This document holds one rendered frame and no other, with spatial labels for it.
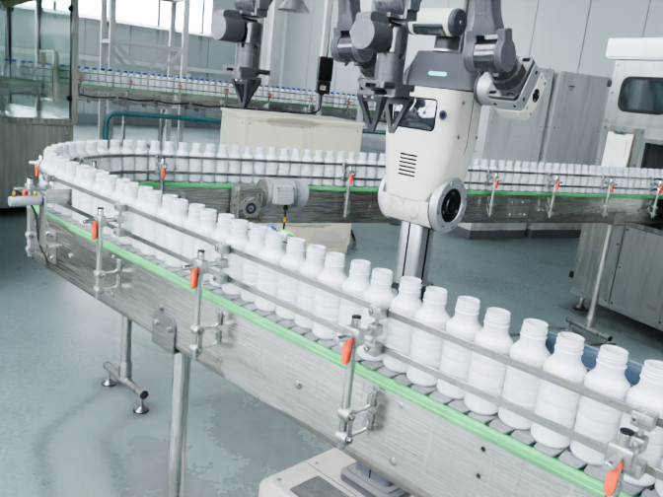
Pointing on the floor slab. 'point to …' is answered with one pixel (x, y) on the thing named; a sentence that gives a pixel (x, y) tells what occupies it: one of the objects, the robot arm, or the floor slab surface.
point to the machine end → (635, 252)
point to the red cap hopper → (136, 64)
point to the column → (272, 35)
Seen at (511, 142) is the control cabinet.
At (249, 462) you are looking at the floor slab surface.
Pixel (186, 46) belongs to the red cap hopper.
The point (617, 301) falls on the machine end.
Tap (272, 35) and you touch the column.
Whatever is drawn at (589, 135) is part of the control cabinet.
